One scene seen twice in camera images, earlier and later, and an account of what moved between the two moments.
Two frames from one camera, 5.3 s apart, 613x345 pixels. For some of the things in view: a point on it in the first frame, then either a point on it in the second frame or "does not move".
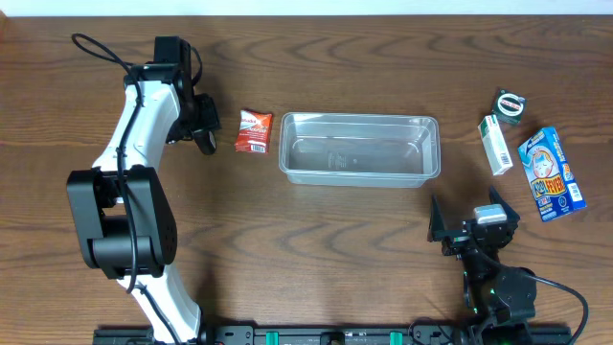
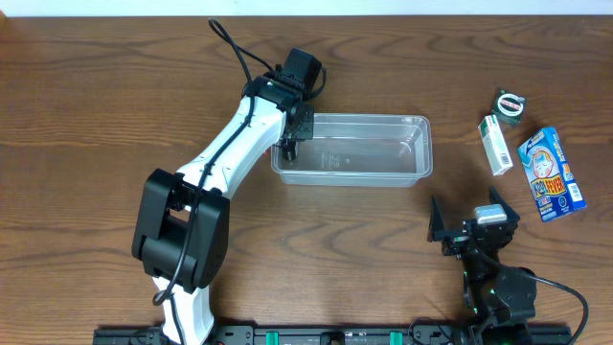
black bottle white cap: [206, 141] to [289, 149]
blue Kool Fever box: [551, 175] does not move
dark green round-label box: [509, 106] does not move
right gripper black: [472, 230] does not move
